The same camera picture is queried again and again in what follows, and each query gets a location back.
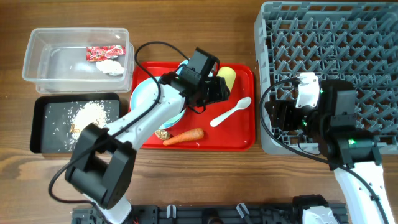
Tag white plastic spoon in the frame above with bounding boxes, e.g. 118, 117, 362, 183
210, 97, 252, 128

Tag rice and food scraps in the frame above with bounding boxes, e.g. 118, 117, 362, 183
43, 100, 109, 152

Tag orange carrot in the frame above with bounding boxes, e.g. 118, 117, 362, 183
163, 128, 205, 146

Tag white tissue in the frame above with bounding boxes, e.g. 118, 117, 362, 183
96, 60, 124, 76

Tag yellow cup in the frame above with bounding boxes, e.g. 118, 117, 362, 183
217, 67, 236, 91

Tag red snack wrapper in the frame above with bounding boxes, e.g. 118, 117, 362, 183
86, 45, 126, 62

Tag clear plastic waste bin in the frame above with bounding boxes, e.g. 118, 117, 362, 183
22, 27, 134, 94

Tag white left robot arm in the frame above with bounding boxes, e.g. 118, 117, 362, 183
65, 72, 230, 223

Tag light blue plate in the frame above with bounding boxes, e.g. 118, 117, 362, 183
130, 78, 185, 129

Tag grey dishwasher rack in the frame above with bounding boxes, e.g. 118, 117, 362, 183
254, 2, 397, 154

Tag black waste tray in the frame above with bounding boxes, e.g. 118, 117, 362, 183
30, 93, 126, 154

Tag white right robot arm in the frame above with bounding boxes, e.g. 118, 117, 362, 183
259, 80, 395, 223

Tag light blue bowl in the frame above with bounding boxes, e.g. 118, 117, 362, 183
175, 60, 216, 77

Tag brown food scrap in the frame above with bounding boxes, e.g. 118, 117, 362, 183
155, 129, 171, 141

